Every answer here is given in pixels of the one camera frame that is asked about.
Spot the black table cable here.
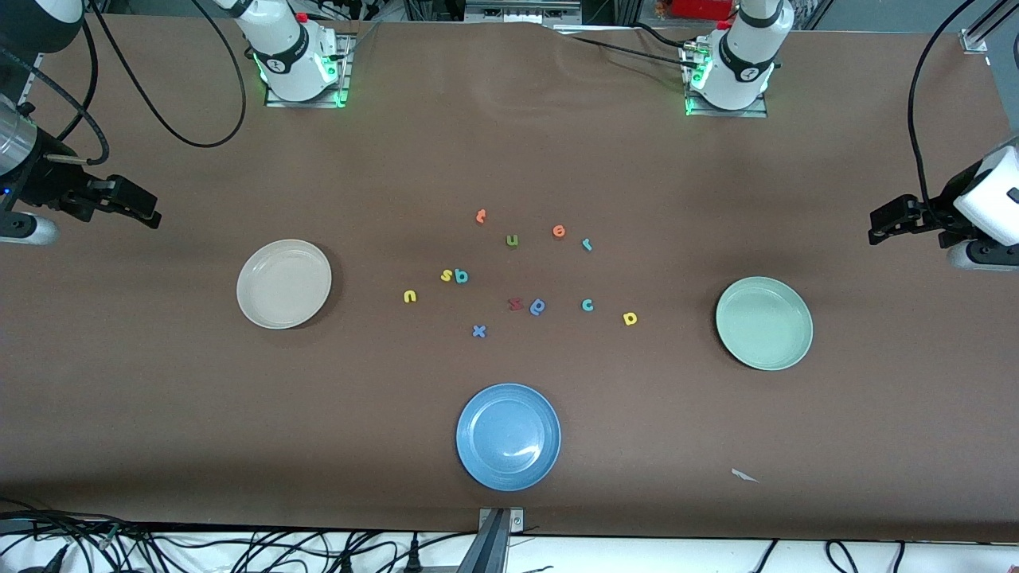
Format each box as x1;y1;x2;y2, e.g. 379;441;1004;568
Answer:
633;22;689;47
568;35;695;68

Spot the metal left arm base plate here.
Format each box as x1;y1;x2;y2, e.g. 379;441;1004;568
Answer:
685;40;769;119

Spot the red box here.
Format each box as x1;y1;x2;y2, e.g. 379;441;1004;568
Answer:
671;0;735;21

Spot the beige brown plate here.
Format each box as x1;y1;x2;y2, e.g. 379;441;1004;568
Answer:
236;239;333;330

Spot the aluminium extrusion bar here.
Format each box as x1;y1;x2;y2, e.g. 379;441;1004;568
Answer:
454;509;510;573
967;0;1019;41

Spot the brown table cover sheet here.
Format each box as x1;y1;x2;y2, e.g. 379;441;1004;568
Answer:
0;14;1019;544

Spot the blue plate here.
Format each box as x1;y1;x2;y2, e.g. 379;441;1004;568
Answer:
455;383;562;492

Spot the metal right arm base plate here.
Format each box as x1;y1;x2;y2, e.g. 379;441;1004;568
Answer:
265;32;353;109

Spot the silver edge bracket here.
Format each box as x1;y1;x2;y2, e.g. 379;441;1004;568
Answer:
478;507;526;532

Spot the light green plate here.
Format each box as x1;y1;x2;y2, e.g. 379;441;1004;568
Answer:
715;276;814;372

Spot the grey metal frame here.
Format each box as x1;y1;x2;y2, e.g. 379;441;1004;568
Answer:
464;0;584;25

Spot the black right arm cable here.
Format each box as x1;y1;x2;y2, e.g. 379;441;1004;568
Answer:
0;0;248;166

